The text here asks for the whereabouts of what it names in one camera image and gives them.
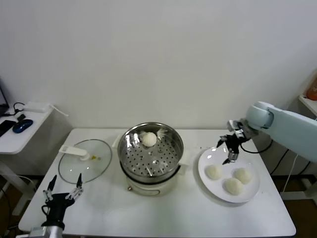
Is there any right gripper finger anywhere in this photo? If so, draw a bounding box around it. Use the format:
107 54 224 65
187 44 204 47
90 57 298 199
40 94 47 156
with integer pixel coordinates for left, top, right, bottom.
222 150 239 166
216 135 232 149

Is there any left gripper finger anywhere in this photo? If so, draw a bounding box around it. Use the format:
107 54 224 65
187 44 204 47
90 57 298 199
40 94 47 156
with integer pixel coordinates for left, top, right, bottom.
64 173 84 201
43 175 57 201

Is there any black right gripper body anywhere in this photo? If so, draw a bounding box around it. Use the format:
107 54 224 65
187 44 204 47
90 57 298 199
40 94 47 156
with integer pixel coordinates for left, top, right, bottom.
225 133 246 154

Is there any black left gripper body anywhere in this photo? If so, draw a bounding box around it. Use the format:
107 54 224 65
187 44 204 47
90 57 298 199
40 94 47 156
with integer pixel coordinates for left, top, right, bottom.
43 193 76 225

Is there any white steamed baozi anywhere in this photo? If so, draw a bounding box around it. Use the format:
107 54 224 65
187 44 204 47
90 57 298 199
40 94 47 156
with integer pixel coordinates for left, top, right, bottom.
141 132 158 147
234 168 253 184
206 164 223 181
224 178 244 196

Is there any stainless steel steamer basket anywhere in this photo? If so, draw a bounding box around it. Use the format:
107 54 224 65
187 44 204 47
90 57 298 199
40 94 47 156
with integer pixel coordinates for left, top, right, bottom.
111 121 192 183

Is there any white round plate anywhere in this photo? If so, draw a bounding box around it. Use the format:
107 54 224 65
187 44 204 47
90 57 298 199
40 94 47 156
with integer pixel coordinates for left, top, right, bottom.
197 146 261 204

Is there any white side table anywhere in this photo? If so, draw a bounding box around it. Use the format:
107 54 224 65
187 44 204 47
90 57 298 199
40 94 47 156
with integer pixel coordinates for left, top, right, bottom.
281 95 317 200
0 106 54 216

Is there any blue computer mouse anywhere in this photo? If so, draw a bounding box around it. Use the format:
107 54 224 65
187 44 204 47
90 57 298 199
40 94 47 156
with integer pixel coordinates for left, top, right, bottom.
12 119 34 134

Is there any white electric cooker base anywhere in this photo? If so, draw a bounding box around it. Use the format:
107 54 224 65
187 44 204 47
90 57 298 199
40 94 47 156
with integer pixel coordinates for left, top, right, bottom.
118 161 189 198

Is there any white rectangular box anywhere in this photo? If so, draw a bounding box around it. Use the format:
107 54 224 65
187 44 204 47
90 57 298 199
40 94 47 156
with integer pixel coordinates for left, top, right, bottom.
23 101 49 114

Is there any black laptop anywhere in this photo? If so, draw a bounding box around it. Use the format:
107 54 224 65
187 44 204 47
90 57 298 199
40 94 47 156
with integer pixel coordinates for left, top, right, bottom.
0 79 10 117

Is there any orange bag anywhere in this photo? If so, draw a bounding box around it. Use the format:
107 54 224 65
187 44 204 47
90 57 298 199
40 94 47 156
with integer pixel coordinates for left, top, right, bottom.
305 74 317 101

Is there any glass lid white handle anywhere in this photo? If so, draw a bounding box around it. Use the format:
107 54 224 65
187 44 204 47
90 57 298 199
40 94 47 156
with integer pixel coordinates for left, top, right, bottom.
58 139 113 184

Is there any white floor cable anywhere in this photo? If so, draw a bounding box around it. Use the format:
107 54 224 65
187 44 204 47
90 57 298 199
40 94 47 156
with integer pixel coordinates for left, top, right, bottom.
0 173 38 193

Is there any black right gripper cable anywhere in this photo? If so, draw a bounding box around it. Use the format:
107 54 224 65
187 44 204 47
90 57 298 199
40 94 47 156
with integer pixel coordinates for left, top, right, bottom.
239 138 273 154

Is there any black cable with adapter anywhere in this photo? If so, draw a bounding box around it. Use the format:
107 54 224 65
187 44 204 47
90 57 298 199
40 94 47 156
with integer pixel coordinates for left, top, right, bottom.
269 148 313 176

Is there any white hanging cable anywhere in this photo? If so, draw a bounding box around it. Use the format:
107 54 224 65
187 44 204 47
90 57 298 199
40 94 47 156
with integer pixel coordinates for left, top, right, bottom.
282 155 298 196

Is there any white cable stub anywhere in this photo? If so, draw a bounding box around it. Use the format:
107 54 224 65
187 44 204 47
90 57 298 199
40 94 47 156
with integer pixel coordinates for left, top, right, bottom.
48 104 69 118

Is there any black desk cable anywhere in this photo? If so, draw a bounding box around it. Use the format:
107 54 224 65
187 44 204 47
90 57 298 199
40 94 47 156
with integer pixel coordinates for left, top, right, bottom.
4 102 25 117

